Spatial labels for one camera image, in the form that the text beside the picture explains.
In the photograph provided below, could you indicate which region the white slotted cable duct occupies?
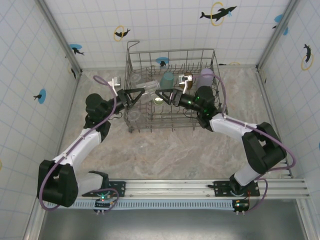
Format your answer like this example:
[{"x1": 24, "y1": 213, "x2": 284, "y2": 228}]
[{"x1": 47, "y1": 199, "x2": 251, "y2": 210}]

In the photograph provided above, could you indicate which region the teal textured plastic cup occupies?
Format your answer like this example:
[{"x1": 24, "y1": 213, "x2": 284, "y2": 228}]
[{"x1": 159, "y1": 71, "x2": 175, "y2": 89}]

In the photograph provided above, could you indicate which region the clear round plastic cup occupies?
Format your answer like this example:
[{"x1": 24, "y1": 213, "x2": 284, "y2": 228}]
[
  {"x1": 124, "y1": 109, "x2": 142, "y2": 124},
  {"x1": 129, "y1": 72, "x2": 145, "y2": 87}
]

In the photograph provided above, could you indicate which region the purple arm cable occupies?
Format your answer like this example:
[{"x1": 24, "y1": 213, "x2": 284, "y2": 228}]
[
  {"x1": 37, "y1": 74, "x2": 121, "y2": 213},
  {"x1": 194, "y1": 74, "x2": 298, "y2": 215}
]

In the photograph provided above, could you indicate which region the amber textured plastic cup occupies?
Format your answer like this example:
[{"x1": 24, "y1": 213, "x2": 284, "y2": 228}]
[{"x1": 179, "y1": 71, "x2": 194, "y2": 90}]

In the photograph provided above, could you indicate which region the aluminium corner post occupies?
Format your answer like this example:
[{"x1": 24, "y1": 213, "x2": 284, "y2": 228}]
[
  {"x1": 255, "y1": 0, "x2": 301, "y2": 71},
  {"x1": 36, "y1": 0, "x2": 83, "y2": 75}
]

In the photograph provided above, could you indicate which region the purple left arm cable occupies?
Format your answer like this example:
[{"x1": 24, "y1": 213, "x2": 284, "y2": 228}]
[{"x1": 37, "y1": 74, "x2": 121, "y2": 213}]

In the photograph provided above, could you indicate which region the grey wire dish rack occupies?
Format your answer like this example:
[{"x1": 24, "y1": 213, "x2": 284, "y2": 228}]
[{"x1": 124, "y1": 40, "x2": 229, "y2": 135}]

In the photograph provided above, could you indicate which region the lilac opaque plastic cup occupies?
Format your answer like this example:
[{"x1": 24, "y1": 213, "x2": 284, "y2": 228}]
[{"x1": 198, "y1": 68, "x2": 215, "y2": 88}]

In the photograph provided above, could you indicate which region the aluminium base frame rail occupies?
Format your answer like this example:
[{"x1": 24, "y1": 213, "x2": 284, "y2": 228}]
[{"x1": 23, "y1": 70, "x2": 83, "y2": 240}]

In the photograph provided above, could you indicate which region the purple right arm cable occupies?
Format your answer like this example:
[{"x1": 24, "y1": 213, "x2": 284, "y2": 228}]
[{"x1": 194, "y1": 74, "x2": 298, "y2": 215}]

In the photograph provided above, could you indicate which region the clear octagonal plastic cup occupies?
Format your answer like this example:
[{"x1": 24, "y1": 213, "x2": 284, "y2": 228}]
[{"x1": 141, "y1": 80, "x2": 161, "y2": 101}]

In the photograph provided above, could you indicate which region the small controller circuit board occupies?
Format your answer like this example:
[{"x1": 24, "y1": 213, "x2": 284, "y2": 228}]
[
  {"x1": 232, "y1": 197, "x2": 250, "y2": 215},
  {"x1": 94, "y1": 190, "x2": 118, "y2": 215}
]

